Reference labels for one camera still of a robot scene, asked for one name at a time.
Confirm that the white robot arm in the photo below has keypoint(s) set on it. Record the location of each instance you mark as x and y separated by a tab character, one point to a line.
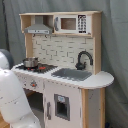
14	105

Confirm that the wooden toy kitchen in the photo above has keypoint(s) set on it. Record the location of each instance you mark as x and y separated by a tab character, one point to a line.
61	50

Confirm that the grey toy sink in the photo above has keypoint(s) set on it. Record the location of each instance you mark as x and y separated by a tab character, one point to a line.
71	74

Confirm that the black toy faucet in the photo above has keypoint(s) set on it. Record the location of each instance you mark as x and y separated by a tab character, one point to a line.
81	65

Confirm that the black toy stovetop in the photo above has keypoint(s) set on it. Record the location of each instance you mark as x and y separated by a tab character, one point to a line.
40	68

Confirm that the metal toy pot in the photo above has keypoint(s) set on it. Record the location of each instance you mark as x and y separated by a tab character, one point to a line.
30	62

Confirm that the right oven knob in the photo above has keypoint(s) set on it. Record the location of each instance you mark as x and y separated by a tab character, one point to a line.
33	84

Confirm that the white cabinet door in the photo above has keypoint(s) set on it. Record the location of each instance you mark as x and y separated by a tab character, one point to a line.
62	106

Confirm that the toy microwave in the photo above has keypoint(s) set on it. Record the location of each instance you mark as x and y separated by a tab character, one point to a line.
74	24

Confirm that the grey range hood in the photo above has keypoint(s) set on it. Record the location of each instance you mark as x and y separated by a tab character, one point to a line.
39	27

